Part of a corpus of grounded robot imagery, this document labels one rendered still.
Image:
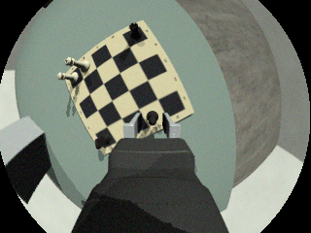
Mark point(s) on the black and cream chessboard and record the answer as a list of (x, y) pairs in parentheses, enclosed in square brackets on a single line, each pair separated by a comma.
[(125, 77)]

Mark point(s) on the white chess king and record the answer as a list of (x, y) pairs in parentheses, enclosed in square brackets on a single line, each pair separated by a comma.
[(83, 65)]

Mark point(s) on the white queen chess piece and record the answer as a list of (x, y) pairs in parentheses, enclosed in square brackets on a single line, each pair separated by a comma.
[(73, 78)]

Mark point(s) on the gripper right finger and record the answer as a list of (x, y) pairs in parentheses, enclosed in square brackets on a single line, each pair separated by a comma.
[(171, 129)]

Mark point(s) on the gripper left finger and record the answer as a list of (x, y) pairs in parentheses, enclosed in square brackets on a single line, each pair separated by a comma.
[(132, 129)]

